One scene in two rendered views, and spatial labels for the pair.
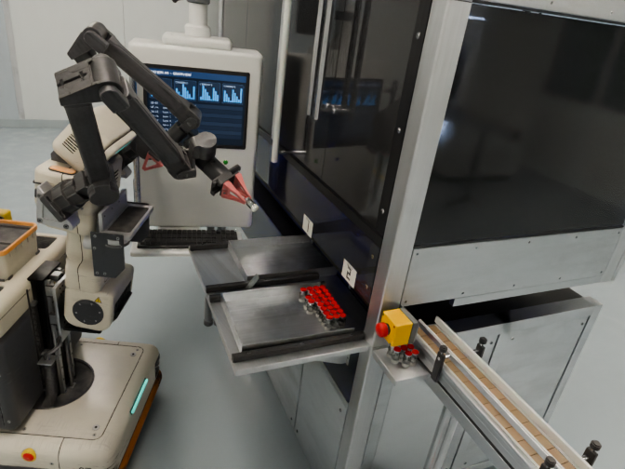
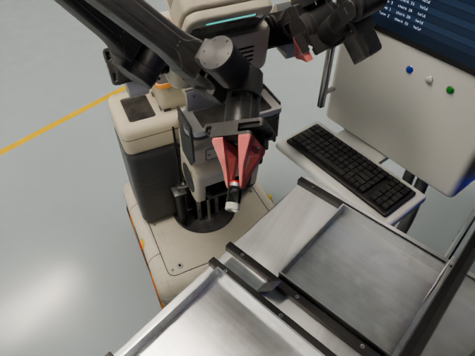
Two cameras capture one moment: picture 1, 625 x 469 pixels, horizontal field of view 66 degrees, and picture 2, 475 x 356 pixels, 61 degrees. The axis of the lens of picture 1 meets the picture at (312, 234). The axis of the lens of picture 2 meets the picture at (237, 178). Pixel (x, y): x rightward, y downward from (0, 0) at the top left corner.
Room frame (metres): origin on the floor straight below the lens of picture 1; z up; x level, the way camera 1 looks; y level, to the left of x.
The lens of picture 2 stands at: (1.12, -0.19, 1.69)
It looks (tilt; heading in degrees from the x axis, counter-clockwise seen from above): 46 degrees down; 68
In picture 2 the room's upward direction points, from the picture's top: straight up
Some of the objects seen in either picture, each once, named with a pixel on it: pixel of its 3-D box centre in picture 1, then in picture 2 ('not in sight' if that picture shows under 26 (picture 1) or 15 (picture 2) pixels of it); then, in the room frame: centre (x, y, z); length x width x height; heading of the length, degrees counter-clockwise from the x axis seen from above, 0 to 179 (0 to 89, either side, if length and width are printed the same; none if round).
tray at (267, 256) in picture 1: (281, 257); (377, 282); (1.56, 0.10, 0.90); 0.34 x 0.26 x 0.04; 116
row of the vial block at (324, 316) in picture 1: (318, 307); not in sight; (1.25, -0.05, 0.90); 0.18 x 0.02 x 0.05; 26
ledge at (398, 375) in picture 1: (404, 363); not in sight; (1.09, -0.31, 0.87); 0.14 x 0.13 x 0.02; 116
